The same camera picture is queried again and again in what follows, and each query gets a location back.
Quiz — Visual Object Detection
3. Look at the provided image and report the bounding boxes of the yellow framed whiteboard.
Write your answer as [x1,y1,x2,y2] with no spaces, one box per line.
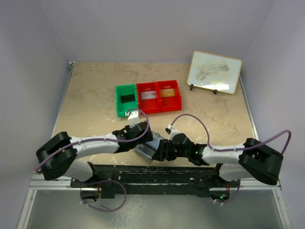
[187,51,243,94]

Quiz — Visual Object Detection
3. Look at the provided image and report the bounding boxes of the gold card in bin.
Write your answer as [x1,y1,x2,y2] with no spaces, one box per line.
[160,88,176,98]

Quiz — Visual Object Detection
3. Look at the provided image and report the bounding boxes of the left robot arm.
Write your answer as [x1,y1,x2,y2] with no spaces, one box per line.
[35,121,153,187]

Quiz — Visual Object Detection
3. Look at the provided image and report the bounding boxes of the green bin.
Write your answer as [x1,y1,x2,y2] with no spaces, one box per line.
[115,84,138,117]

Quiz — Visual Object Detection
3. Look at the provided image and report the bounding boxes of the red bin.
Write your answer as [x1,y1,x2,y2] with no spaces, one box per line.
[157,80,182,113]
[136,82,161,114]

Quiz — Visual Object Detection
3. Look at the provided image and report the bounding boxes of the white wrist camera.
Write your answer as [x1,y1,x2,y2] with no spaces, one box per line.
[165,125,179,136]
[125,110,141,127]

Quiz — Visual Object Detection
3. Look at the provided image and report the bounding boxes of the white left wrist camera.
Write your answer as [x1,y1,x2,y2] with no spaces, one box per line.
[125,110,141,127]

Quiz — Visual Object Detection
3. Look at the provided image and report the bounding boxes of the black whiteboard stand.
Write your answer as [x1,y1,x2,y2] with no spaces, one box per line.
[190,84,218,94]

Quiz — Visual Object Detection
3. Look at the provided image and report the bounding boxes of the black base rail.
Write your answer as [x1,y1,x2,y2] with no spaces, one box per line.
[69,163,241,198]

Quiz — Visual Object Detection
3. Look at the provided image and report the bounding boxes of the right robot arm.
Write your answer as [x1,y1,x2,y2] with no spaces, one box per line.
[152,133,284,187]

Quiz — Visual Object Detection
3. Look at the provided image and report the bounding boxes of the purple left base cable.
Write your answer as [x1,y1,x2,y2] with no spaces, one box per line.
[79,179,128,212]

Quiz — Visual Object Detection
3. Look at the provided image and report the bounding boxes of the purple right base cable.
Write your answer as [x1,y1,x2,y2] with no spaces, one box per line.
[213,178,241,206]

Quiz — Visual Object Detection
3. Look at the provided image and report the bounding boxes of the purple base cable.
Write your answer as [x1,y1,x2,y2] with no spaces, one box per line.
[79,179,128,212]
[213,178,241,206]

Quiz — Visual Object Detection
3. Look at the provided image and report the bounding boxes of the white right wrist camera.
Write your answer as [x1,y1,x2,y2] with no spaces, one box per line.
[165,125,179,136]

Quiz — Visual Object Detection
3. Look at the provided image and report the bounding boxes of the black card in bin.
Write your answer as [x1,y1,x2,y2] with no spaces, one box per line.
[120,94,136,104]

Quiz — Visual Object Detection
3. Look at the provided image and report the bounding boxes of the silver card in bin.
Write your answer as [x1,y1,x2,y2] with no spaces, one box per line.
[141,91,157,100]

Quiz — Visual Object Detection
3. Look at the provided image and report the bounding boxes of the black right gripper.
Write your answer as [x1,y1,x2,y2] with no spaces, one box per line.
[152,139,189,162]

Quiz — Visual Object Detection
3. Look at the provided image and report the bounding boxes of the grey leather card holder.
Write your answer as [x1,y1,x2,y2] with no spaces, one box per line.
[134,132,164,162]

